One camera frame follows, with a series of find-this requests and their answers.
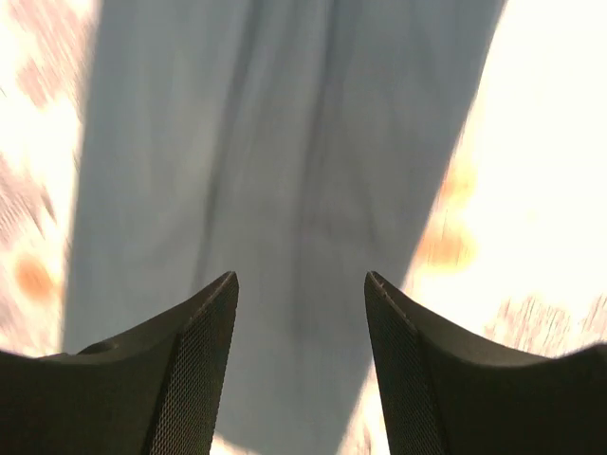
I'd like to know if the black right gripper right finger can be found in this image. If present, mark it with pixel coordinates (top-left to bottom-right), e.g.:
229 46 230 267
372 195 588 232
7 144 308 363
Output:
364 272 606 455

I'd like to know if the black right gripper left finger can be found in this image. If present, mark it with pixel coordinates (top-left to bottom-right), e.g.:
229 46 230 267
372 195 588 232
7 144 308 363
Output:
1 272 238 455

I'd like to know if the blue-grey t shirt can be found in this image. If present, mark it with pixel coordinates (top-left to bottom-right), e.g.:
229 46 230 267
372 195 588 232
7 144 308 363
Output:
64 0 504 454

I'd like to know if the floral table mat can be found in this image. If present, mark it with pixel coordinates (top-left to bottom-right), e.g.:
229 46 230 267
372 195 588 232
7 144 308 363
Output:
1 1 606 454

